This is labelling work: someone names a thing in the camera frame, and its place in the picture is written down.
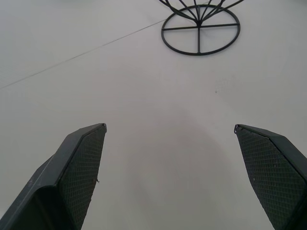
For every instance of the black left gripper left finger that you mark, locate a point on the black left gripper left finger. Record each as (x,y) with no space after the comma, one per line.
(72,172)

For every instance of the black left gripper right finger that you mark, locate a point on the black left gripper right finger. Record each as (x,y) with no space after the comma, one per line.
(271,172)

